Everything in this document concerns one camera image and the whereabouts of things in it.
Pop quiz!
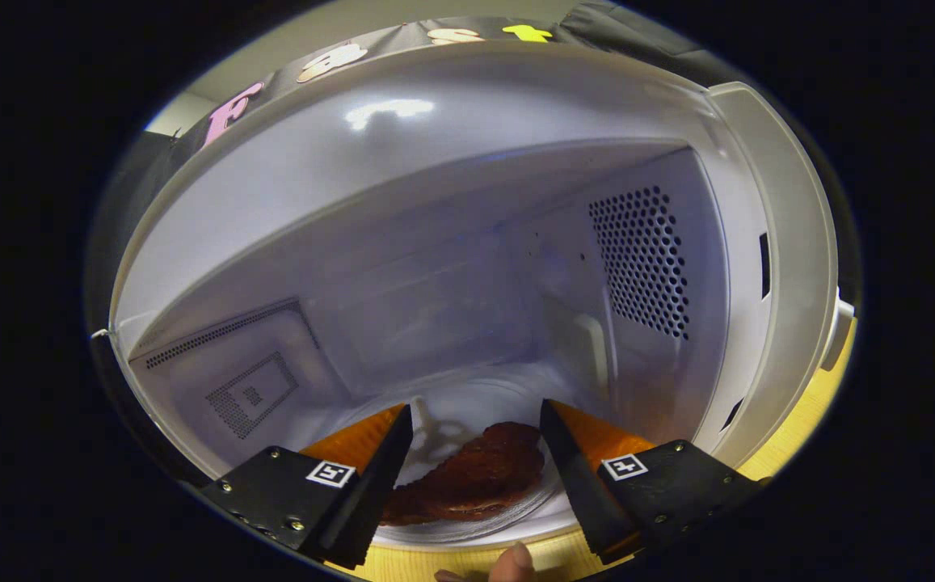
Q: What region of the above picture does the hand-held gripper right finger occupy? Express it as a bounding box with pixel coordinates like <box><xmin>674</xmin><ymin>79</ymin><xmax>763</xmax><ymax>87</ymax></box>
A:
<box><xmin>540</xmin><ymin>399</ymin><xmax>767</xmax><ymax>567</ymax></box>

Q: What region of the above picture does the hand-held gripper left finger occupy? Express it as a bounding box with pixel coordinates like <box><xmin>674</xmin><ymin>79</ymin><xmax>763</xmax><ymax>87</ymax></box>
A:
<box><xmin>199</xmin><ymin>403</ymin><xmax>414</xmax><ymax>571</ymax></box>

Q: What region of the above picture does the brown fried meat piece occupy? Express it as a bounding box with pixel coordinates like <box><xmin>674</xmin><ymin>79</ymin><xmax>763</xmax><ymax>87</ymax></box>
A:
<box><xmin>381</xmin><ymin>421</ymin><xmax>546</xmax><ymax>526</ymax></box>

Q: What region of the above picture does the white toaster oven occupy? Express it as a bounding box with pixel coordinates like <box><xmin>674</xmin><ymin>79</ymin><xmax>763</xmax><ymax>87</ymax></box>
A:
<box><xmin>91</xmin><ymin>40</ymin><xmax>856</xmax><ymax>559</ymax></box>

